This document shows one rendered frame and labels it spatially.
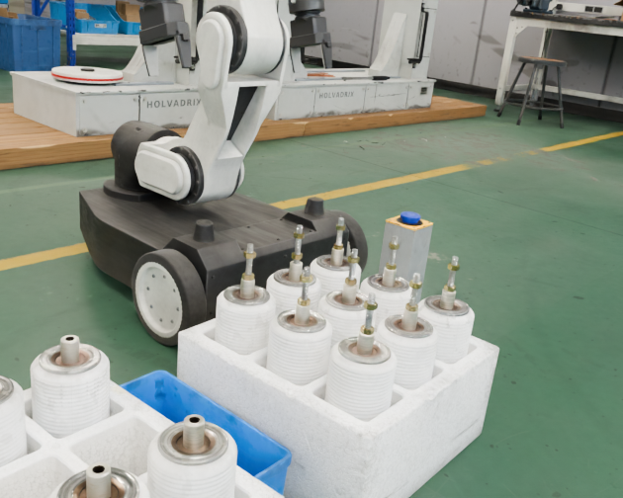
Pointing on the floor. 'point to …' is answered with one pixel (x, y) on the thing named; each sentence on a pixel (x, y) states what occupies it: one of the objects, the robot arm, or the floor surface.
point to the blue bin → (271, 469)
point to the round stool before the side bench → (542, 87)
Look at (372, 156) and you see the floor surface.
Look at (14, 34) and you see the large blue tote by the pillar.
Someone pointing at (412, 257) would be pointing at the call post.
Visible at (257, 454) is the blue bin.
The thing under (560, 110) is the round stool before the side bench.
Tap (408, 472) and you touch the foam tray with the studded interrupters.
